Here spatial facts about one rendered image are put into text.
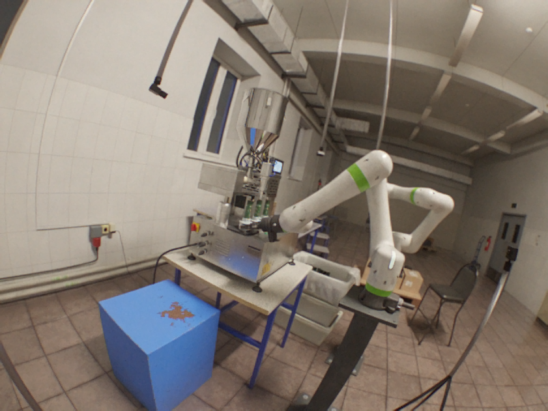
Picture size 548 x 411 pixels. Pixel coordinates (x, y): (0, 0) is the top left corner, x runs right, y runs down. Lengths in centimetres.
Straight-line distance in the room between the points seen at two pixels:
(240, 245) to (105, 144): 156
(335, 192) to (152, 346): 97
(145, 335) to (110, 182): 157
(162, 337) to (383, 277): 95
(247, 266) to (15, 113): 197
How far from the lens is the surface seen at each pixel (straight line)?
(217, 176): 129
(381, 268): 96
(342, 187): 90
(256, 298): 116
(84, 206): 226
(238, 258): 122
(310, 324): 206
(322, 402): 144
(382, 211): 109
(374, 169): 90
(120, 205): 242
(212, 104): 367
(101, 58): 228
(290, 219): 93
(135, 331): 110
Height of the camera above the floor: 135
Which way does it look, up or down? 7 degrees down
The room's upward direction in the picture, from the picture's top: 13 degrees clockwise
